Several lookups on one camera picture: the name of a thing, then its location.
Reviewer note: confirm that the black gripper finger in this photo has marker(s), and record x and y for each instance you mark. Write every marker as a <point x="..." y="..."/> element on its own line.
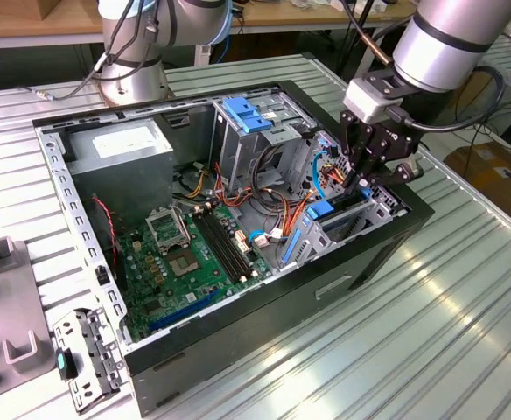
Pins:
<point x="397" y="172"/>
<point x="357" y="151"/>

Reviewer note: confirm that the hard disk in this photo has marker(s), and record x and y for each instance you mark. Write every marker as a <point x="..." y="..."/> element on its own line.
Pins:
<point x="318" y="210"/>

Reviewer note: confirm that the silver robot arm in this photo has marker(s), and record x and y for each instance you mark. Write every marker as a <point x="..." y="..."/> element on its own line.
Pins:
<point x="448" y="44"/>

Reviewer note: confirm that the grey metal disk bay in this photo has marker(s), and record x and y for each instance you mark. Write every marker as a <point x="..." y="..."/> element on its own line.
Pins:
<point x="312" y="240"/>

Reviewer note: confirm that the cardboard box with label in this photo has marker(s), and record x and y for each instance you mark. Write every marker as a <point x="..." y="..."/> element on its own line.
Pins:
<point x="492" y="179"/>

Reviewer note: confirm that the blue plastic drive latch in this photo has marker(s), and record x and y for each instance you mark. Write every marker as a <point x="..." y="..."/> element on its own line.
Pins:
<point x="247" y="118"/>

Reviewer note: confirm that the grey optical drive cage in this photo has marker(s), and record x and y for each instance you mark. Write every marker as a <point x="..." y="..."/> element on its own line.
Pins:
<point x="233" y="153"/>

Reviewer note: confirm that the small white box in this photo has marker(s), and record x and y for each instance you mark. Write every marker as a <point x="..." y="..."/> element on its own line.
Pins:
<point x="369" y="5"/>

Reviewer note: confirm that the white motherboard connector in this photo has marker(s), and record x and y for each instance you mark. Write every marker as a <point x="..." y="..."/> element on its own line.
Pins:
<point x="242" y="242"/>

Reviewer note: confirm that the black RAM slot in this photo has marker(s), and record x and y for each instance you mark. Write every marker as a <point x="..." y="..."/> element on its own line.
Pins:
<point x="233" y="241"/>
<point x="218" y="246"/>

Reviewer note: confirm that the wooden desk white legs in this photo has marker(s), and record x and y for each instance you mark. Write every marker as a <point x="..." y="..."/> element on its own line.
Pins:
<point x="282" y="15"/>

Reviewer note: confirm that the black open PC case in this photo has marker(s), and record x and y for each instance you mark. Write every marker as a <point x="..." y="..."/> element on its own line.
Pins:
<point x="238" y="332"/>

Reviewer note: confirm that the green motherboard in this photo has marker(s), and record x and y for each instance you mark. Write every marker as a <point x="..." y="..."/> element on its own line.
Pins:
<point x="174" y="293"/>

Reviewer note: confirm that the blue expansion slot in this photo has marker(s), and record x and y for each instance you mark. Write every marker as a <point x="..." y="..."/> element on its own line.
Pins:
<point x="184" y="310"/>

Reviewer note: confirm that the grey power supply unit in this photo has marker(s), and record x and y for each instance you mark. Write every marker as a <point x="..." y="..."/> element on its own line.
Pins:
<point x="120" y="184"/>

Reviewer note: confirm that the black case fan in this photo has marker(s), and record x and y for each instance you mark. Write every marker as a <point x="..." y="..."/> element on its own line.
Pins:
<point x="102" y="245"/>

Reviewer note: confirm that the small black case clip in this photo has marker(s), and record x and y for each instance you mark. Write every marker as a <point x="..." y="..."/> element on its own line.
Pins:
<point x="101" y="275"/>

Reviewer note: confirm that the black latch teal tab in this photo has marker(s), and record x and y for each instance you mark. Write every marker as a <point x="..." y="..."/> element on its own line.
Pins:
<point x="69" y="365"/>

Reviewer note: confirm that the grey parts rack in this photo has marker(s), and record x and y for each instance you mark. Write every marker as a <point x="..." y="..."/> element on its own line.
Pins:
<point x="6" y="306"/>

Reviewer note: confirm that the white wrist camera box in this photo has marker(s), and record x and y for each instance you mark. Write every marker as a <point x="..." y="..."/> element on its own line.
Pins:
<point x="365" y="100"/>

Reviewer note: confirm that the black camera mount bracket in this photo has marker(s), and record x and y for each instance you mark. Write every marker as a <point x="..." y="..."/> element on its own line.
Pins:
<point x="387" y="83"/>

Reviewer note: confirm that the grey metal slot bracket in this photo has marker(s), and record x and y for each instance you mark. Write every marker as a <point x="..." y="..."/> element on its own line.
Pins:
<point x="102" y="350"/>

